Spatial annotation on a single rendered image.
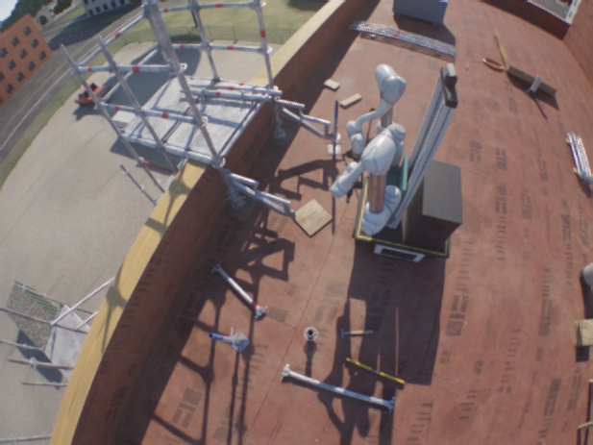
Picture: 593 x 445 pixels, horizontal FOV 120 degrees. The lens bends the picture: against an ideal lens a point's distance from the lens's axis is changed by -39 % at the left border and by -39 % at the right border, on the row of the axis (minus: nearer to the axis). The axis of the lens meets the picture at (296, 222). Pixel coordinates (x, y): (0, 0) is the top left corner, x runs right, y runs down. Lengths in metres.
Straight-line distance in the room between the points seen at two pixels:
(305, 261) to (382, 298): 0.82
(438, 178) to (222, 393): 2.63
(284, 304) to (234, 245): 0.79
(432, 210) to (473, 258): 1.17
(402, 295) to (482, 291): 0.92
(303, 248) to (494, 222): 2.25
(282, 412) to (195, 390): 0.83
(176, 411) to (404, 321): 2.32
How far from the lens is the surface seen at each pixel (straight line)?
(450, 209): 2.27
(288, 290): 2.68
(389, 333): 2.70
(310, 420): 2.68
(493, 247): 3.43
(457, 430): 3.07
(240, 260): 2.85
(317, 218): 2.91
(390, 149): 1.48
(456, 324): 2.95
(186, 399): 2.91
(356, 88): 4.42
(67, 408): 2.92
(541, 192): 4.46
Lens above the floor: 2.61
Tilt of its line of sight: 63 degrees down
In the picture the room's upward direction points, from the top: 8 degrees counter-clockwise
